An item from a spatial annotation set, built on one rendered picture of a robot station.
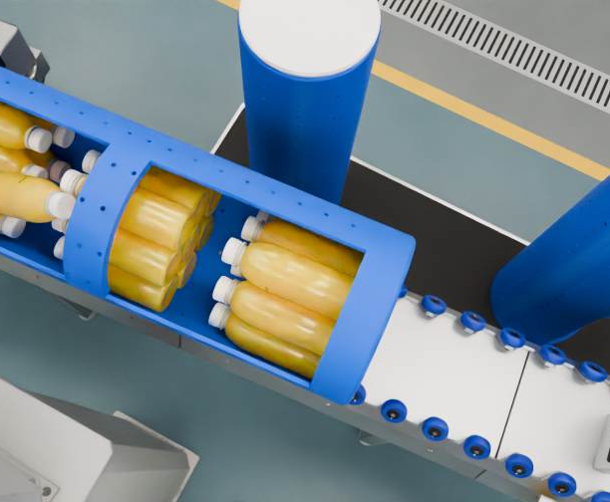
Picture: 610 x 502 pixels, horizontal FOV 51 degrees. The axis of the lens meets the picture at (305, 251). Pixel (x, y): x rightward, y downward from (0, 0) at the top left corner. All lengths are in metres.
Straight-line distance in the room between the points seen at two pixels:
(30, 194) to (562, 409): 0.96
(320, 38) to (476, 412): 0.75
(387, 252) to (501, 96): 1.74
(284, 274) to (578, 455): 0.63
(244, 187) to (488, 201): 1.53
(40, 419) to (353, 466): 1.28
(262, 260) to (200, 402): 1.21
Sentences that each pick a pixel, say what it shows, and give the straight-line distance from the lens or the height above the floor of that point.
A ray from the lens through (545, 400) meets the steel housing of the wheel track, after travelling 1.25.
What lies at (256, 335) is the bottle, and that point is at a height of 1.08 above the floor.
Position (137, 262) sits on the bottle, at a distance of 1.01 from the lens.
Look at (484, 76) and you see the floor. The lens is 2.62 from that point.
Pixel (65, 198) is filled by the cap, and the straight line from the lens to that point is 1.02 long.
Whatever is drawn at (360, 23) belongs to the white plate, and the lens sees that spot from 1.33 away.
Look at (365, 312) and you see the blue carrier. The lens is 0.88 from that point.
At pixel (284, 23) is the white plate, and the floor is 1.04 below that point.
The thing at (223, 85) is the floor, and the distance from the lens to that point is 2.48.
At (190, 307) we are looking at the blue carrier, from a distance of 1.13.
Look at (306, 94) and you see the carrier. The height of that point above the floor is 0.98.
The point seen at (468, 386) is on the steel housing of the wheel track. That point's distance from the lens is 1.21.
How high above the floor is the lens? 2.08
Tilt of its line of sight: 71 degrees down
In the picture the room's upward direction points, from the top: 8 degrees clockwise
